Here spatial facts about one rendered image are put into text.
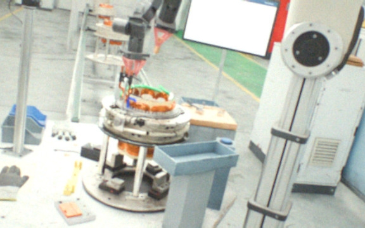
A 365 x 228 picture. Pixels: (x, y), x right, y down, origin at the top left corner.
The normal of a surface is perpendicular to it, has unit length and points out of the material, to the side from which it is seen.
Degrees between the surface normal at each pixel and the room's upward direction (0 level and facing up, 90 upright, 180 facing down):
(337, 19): 109
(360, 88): 90
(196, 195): 90
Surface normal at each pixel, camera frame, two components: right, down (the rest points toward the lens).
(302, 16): -0.45, 0.48
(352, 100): 0.21, 0.32
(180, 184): -0.79, 0.03
